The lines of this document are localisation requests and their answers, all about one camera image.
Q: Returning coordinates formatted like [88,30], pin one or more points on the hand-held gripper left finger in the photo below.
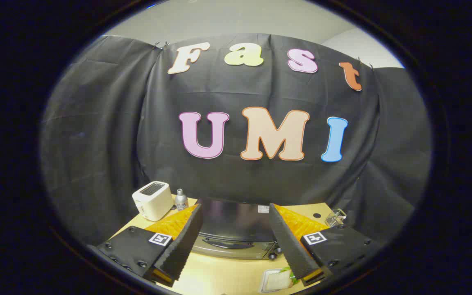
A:
[182,246]

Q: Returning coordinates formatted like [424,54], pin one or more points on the white bread toaster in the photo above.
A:
[153,203]

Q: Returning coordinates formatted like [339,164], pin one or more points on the white plastic tray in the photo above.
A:
[265,282]

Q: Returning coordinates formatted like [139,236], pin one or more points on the black toaster oven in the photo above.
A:
[236,223]

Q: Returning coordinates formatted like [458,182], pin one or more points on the silver metal bottle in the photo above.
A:
[181,200]

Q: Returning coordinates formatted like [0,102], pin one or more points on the lettuce sandwich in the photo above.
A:
[280,279]

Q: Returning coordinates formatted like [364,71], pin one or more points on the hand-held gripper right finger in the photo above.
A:
[289,242]

